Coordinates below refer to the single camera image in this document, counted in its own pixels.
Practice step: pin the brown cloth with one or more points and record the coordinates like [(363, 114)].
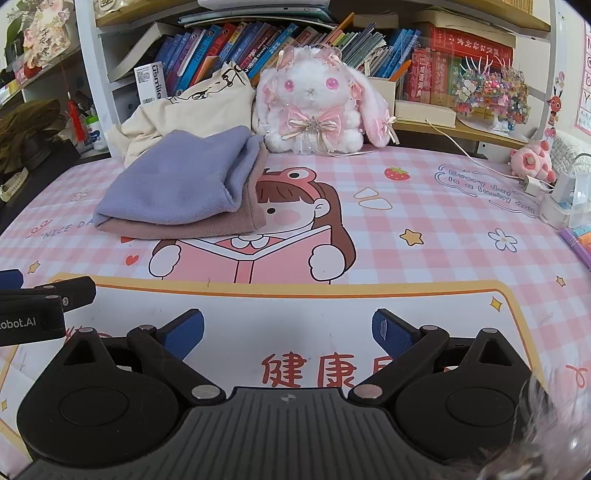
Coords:
[(32, 134)]

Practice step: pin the row of red books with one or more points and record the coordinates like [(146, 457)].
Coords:
[(448, 64)]

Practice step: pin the white wooden bookshelf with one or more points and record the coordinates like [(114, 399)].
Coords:
[(90, 69)]

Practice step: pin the pink checkered printed desk mat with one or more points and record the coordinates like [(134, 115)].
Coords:
[(415, 221)]

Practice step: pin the colourful bead tree ornament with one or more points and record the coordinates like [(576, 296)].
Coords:
[(491, 97)]

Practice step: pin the pastel highlighter pens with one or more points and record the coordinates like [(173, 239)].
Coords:
[(577, 242)]

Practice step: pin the pink flower decoration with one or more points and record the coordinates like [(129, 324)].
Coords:
[(41, 32)]

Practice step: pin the white wristwatch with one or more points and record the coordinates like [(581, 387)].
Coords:
[(11, 184)]

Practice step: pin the white crochet cover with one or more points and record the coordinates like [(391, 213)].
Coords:
[(570, 147)]

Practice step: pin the cream canvas bag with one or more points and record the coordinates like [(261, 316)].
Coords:
[(203, 106)]

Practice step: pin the white pink bunny plush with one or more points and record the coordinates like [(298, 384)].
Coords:
[(314, 101)]

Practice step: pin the fuzzy grey sleeve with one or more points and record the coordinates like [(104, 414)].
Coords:
[(554, 429)]

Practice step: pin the red tassel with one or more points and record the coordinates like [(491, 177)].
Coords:
[(76, 117)]

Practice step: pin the pink pig toy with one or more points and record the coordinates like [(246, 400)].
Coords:
[(531, 161)]

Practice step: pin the white printed carton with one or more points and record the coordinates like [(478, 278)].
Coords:
[(150, 83)]

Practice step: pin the white charger plug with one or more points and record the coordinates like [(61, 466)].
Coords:
[(533, 187)]

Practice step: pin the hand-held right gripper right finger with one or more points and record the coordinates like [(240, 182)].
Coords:
[(390, 334)]

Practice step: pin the white blue label container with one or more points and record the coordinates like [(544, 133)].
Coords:
[(96, 134)]

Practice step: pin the row of colourful books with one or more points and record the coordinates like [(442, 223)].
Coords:
[(258, 46)]

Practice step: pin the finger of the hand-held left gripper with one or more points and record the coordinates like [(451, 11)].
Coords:
[(9, 279), (76, 293)]

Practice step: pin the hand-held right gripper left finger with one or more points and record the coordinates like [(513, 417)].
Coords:
[(184, 333)]

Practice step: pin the purple and brown sweater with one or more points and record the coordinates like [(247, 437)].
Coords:
[(184, 184)]

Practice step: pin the pink chart wall poster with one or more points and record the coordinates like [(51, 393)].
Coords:
[(584, 92)]

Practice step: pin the cream flat box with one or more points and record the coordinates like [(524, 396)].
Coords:
[(425, 113)]

